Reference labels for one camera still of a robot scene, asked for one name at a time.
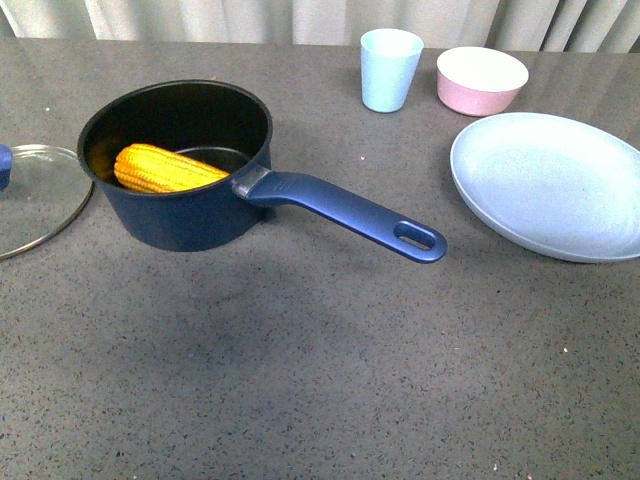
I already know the glass lid blue knob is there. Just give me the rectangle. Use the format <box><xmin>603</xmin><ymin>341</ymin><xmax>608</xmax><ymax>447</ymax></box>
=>
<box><xmin>1</xmin><ymin>144</ymin><xmax>94</xmax><ymax>259</ymax></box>

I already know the dark blue saucepan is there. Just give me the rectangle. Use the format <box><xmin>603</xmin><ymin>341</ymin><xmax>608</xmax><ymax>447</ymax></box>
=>
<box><xmin>77</xmin><ymin>80</ymin><xmax>447</xmax><ymax>263</ymax></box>

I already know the pink bowl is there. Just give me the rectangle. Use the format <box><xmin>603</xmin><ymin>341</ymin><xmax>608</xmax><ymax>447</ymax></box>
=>
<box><xmin>436</xmin><ymin>46</ymin><xmax>529</xmax><ymax>117</ymax></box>

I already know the light blue cup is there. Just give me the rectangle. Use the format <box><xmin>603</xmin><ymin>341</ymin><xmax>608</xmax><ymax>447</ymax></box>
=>
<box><xmin>360</xmin><ymin>28</ymin><xmax>424</xmax><ymax>113</ymax></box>

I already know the yellow corn cob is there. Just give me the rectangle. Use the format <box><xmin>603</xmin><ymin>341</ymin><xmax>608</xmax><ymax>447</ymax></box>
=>
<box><xmin>114</xmin><ymin>144</ymin><xmax>229</xmax><ymax>194</ymax></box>

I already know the light blue plate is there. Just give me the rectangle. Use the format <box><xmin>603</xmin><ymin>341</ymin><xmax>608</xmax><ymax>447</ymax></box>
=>
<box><xmin>450</xmin><ymin>112</ymin><xmax>639</xmax><ymax>263</ymax></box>

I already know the white curtain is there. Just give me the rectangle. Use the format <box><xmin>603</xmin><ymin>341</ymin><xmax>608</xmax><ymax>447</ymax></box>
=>
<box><xmin>1</xmin><ymin>0</ymin><xmax>639</xmax><ymax>53</ymax></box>

